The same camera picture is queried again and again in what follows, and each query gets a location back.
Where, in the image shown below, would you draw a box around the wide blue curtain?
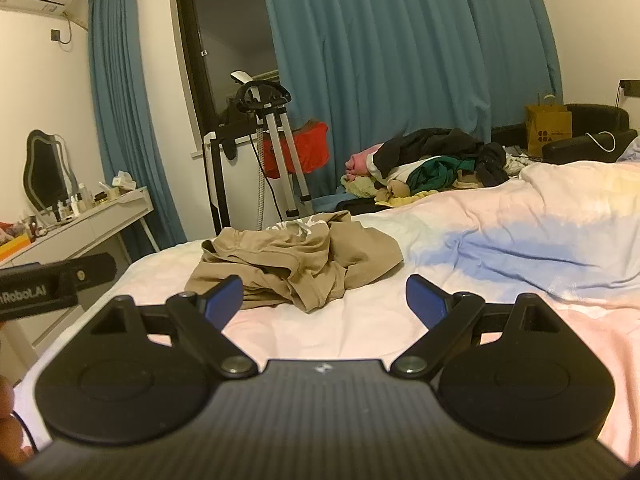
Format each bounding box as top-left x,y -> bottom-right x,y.
257,0 -> 563,201

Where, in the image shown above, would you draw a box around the silver garment steamer stand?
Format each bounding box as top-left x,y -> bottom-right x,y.
230,70 -> 315,226

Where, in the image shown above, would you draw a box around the row of cosmetic bottles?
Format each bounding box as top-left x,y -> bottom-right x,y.
47,182 -> 122,222

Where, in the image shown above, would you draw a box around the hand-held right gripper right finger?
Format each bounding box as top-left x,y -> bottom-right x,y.
389,274 -> 564,380

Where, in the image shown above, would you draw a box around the person's left hand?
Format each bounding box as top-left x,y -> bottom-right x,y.
0,376 -> 32,466

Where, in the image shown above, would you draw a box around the pile of mixed clothes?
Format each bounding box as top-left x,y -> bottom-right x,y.
340,127 -> 526,208

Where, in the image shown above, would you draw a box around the white black upright frame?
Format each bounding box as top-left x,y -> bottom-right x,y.
202,129 -> 273,233

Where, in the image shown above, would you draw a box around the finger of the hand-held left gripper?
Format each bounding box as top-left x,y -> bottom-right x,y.
59,252 -> 117,292

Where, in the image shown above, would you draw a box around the tan t-shirt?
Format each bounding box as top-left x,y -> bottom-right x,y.
185,211 -> 405,314

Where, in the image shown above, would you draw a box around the white vanity desk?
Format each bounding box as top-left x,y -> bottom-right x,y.
0,186 -> 157,361

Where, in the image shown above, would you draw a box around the red cloth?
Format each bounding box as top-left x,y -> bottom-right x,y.
262,119 -> 332,181

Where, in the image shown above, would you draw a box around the dark window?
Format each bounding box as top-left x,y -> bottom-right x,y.
167,0 -> 281,161

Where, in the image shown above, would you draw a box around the brown paper bag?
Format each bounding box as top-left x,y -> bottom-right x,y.
524,92 -> 574,159

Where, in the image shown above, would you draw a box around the narrow blue curtain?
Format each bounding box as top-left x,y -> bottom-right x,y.
87,0 -> 188,263

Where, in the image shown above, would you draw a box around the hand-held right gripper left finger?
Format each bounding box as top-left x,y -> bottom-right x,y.
89,275 -> 259,379

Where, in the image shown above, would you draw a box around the black armchair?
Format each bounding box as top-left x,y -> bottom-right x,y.
492,103 -> 640,167

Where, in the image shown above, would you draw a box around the white cable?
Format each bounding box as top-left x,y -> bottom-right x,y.
584,131 -> 618,153

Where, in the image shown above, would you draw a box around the wavy black-framed mirror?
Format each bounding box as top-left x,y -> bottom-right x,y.
22,129 -> 80,217

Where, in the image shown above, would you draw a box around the pastel tie-dye duvet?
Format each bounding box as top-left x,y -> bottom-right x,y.
14,159 -> 640,463

